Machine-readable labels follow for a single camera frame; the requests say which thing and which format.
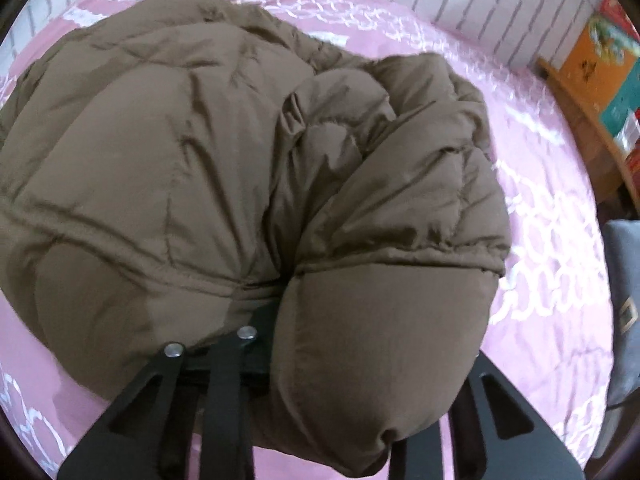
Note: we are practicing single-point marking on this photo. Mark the pink patterned bed sheet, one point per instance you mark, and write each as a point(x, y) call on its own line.
point(540, 185)

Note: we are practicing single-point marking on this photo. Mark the brown puffer jacket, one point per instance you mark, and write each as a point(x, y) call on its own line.
point(175, 185)

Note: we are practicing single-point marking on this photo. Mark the red printed box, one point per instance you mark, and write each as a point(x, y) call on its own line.
point(614, 7)

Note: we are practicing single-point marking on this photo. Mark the teal printed box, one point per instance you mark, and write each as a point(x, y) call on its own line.
point(612, 120)

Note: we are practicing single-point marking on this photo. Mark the wooden bed frame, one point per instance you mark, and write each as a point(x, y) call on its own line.
point(580, 115)

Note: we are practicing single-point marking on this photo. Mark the grey cloth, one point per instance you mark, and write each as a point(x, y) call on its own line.
point(622, 270)

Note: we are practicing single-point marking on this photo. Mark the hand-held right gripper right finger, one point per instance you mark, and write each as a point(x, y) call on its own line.
point(462, 435)

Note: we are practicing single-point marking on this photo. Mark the orange printed box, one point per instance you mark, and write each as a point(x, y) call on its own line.
point(590, 70)

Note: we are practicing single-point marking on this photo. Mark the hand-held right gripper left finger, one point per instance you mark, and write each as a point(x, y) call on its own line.
point(235, 360)

